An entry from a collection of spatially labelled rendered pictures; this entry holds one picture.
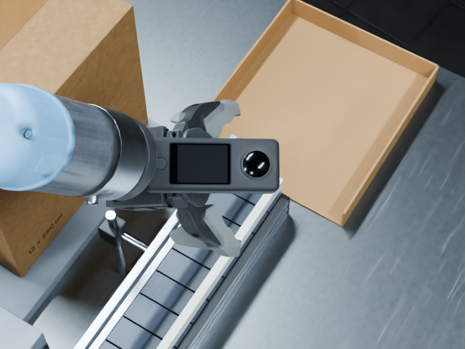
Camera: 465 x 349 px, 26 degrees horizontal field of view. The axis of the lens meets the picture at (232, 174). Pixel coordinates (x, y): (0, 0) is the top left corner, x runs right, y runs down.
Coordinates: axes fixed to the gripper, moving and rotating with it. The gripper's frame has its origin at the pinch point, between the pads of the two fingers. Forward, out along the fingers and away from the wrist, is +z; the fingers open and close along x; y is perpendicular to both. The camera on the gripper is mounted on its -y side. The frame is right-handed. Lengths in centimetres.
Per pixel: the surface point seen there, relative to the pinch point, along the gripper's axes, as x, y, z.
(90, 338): 16.6, 26.0, 10.4
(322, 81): -21, 13, 52
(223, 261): 7.1, 16.5, 26.0
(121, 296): 11.6, 24.1, 13.9
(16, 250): 5.6, 40.1, 13.4
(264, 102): -18, 20, 46
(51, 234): 3.2, 40.4, 20.9
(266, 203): -0.7, 13.0, 31.7
